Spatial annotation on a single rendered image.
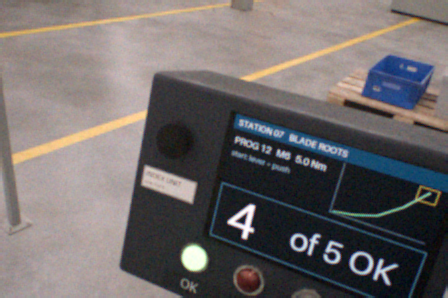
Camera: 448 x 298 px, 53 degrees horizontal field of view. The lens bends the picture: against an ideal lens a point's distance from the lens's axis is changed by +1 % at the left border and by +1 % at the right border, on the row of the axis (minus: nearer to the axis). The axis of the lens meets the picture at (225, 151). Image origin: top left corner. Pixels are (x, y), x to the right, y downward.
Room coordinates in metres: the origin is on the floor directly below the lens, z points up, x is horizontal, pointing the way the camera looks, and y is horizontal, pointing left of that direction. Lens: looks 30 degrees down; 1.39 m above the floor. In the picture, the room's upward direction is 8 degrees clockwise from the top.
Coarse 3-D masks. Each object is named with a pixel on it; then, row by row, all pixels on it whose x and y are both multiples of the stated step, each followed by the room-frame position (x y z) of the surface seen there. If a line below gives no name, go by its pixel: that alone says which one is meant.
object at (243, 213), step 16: (224, 192) 0.30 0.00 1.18; (240, 192) 0.29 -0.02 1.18; (224, 208) 0.29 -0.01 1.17; (240, 208) 0.29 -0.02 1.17; (256, 208) 0.28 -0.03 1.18; (272, 208) 0.28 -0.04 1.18; (224, 224) 0.29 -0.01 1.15; (240, 224) 0.28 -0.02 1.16; (256, 224) 0.28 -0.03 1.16; (272, 224) 0.28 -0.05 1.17; (224, 240) 0.28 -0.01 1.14; (240, 240) 0.28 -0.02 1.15; (256, 240) 0.28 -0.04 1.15
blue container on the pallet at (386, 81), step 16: (384, 64) 3.81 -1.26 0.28; (400, 64) 3.80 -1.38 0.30; (416, 64) 3.74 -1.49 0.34; (368, 80) 3.33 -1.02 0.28; (384, 80) 3.28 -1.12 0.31; (400, 80) 3.23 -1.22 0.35; (416, 80) 3.72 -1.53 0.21; (368, 96) 3.32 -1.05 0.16; (384, 96) 3.27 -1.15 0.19; (400, 96) 3.21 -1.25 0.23; (416, 96) 3.18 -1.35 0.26
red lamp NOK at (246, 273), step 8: (248, 264) 0.27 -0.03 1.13; (240, 272) 0.27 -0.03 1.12; (248, 272) 0.26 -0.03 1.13; (256, 272) 0.27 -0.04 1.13; (240, 280) 0.26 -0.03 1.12; (248, 280) 0.26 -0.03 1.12; (256, 280) 0.26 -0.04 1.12; (264, 280) 0.26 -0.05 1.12; (240, 288) 0.26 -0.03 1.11; (248, 288) 0.26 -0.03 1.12; (256, 288) 0.26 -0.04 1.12
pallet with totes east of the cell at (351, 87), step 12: (360, 72) 3.93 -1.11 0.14; (348, 84) 3.60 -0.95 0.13; (360, 84) 3.61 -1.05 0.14; (336, 96) 3.32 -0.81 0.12; (348, 96) 3.29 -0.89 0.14; (360, 96) 3.32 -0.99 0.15; (432, 96) 3.56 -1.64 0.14; (384, 108) 3.15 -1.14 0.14; (396, 108) 3.17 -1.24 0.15; (420, 108) 3.25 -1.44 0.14; (432, 108) 3.30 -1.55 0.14; (408, 120) 3.06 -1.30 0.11; (420, 120) 3.02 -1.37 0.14; (432, 120) 3.04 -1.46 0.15; (444, 120) 3.07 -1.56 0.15
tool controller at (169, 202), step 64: (192, 128) 0.32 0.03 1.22; (256, 128) 0.31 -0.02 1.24; (320, 128) 0.29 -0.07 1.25; (384, 128) 0.31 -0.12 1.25; (192, 192) 0.30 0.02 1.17; (256, 192) 0.29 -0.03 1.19; (320, 192) 0.28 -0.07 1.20; (384, 192) 0.27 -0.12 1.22; (128, 256) 0.30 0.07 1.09; (256, 256) 0.27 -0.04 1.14; (320, 256) 0.26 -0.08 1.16; (384, 256) 0.25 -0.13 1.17
